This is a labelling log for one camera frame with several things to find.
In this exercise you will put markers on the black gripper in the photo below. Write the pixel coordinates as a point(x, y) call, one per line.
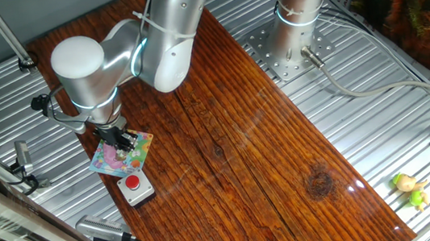
point(113, 136)

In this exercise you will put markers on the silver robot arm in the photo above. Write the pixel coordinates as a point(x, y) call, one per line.
point(172, 28)

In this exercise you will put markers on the grey box with red button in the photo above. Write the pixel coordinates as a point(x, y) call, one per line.
point(135, 191)

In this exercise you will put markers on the slim metal pole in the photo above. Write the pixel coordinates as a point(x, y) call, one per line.
point(6, 34)

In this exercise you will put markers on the green and tan toy figure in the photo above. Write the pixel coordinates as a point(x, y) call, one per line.
point(409, 189)

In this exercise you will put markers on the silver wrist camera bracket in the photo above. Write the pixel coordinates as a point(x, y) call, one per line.
point(68, 123)

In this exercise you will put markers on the silver ribbed camera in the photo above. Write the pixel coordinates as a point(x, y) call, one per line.
point(101, 227)

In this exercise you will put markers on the black wrist camera plug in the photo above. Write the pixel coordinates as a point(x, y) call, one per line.
point(39, 103)

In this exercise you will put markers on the small grey mounted camera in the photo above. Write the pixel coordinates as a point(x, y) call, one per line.
point(23, 156)

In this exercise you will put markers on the aluminium frame bar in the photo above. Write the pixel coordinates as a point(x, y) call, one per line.
point(29, 235)

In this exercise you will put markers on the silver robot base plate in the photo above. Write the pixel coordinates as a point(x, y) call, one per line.
point(286, 69)

